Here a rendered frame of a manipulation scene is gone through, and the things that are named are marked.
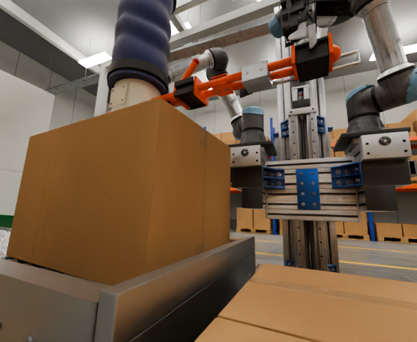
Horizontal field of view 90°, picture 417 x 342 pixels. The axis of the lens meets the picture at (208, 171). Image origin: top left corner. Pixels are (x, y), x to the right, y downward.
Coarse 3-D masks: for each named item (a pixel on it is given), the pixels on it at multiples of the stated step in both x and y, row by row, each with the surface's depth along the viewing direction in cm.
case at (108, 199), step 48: (48, 144) 66; (96, 144) 53; (144, 144) 45; (192, 144) 56; (48, 192) 61; (96, 192) 50; (144, 192) 43; (192, 192) 54; (48, 240) 56; (96, 240) 47; (144, 240) 40; (192, 240) 53
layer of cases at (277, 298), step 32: (256, 288) 45; (288, 288) 46; (320, 288) 46; (352, 288) 47; (384, 288) 48; (416, 288) 48; (224, 320) 32; (256, 320) 32; (288, 320) 32; (320, 320) 32; (352, 320) 33; (384, 320) 33; (416, 320) 33
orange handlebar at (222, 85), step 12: (336, 48) 46; (276, 60) 52; (288, 60) 51; (336, 60) 49; (240, 72) 57; (276, 72) 56; (288, 72) 54; (204, 84) 62; (216, 84) 60; (228, 84) 63; (240, 84) 61; (168, 96) 68
